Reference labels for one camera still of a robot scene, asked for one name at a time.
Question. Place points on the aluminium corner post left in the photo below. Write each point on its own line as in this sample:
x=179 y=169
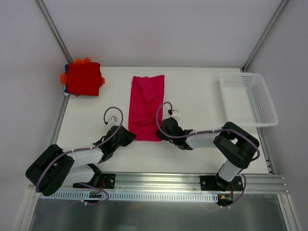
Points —
x=53 y=28

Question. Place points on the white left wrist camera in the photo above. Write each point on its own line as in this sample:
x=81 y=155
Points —
x=113 y=121

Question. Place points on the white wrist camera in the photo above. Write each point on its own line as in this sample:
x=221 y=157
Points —
x=113 y=121
x=174 y=113

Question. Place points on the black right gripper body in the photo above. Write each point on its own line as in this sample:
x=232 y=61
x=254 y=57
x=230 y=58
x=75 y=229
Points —
x=167 y=128

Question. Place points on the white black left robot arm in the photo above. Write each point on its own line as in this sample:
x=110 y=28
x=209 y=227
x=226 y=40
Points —
x=54 y=168

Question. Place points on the red folded t shirt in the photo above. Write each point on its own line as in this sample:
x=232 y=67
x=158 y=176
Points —
x=83 y=79

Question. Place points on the white slotted cable duct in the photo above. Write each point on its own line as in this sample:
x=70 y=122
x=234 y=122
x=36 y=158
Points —
x=134 y=196

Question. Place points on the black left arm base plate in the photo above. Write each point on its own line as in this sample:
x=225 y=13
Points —
x=99 y=181

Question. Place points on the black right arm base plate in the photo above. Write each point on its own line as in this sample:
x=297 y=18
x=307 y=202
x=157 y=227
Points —
x=216 y=183

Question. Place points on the orange folded t shirt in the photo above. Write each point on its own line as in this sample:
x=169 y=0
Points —
x=63 y=78

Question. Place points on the white perforated plastic basket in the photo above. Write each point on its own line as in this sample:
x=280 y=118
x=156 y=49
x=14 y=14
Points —
x=247 y=101

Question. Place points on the aluminium front rail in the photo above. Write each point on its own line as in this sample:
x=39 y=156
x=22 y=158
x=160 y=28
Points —
x=191 y=182

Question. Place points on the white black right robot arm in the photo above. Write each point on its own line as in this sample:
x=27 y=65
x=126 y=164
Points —
x=238 y=146

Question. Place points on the aluminium corner post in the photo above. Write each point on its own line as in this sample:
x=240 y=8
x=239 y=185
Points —
x=264 y=35
x=53 y=28

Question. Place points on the magenta t shirt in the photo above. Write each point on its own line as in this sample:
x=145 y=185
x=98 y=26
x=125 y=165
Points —
x=147 y=94

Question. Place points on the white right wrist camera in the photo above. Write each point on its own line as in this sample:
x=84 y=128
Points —
x=174 y=113

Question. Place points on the aluminium corner post right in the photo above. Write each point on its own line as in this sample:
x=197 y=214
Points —
x=264 y=35

